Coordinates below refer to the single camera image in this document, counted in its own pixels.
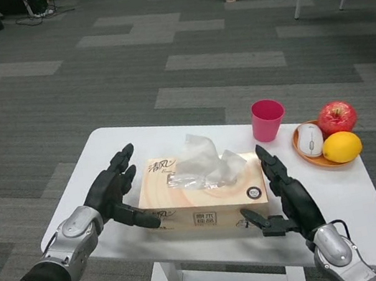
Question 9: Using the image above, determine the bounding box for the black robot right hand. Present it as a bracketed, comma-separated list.
[228, 135, 331, 253]

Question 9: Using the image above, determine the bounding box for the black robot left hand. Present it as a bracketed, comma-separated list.
[75, 140, 164, 241]

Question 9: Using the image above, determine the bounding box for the wood-print tissue box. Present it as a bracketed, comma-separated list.
[127, 120, 274, 248]

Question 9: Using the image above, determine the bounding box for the orange round plate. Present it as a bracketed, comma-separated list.
[288, 113, 365, 173]

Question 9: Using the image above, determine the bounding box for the white computer mouse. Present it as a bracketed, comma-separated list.
[295, 121, 326, 160]

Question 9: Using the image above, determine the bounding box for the yellow lemon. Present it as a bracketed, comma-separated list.
[319, 128, 365, 167]

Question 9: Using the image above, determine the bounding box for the pink plastic cup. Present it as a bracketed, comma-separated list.
[247, 95, 291, 146]

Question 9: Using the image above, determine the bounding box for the red apple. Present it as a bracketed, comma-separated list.
[314, 98, 361, 138]

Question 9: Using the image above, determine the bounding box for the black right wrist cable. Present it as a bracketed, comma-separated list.
[325, 216, 352, 244]

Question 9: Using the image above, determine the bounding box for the black floor cable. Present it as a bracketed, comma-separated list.
[14, 4, 79, 29]

